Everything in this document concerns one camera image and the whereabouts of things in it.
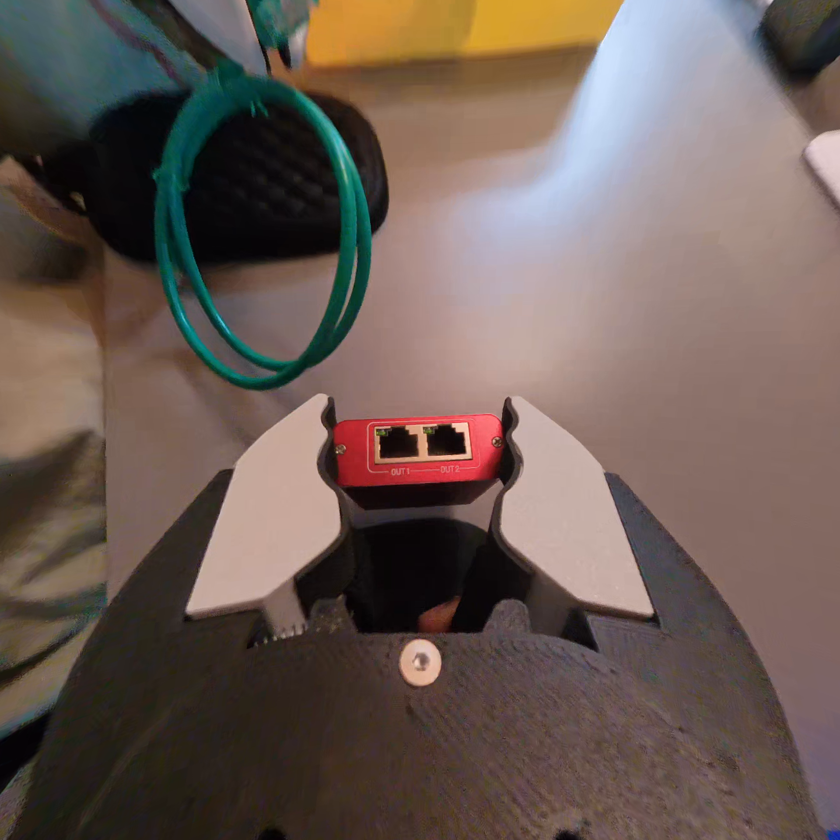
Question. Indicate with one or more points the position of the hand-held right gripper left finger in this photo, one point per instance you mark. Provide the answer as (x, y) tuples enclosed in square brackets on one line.
[(262, 512)]

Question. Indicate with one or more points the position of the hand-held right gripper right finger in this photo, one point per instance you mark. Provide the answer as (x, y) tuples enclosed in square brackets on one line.
[(571, 518)]

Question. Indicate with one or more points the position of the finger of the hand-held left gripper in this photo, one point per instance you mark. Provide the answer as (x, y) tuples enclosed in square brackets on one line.
[(302, 46), (223, 26)]

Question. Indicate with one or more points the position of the red ethernet splitter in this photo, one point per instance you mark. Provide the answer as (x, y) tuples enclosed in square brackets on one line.
[(354, 459)]

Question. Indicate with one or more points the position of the yellow plastic bin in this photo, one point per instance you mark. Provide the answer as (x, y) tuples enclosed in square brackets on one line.
[(459, 26)]

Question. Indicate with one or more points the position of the person's left forearm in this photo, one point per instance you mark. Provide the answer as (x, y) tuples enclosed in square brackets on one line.
[(65, 65)]

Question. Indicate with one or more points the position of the grey desk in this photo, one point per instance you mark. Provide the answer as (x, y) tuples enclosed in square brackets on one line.
[(590, 295)]

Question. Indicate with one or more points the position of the person's right hand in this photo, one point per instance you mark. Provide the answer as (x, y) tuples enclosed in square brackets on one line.
[(441, 615)]

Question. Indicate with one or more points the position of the black quilted wrist pad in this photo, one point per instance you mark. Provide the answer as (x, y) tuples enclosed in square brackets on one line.
[(262, 184)]

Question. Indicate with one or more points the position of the grey power adapter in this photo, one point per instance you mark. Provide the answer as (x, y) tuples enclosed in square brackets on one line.
[(807, 33)]

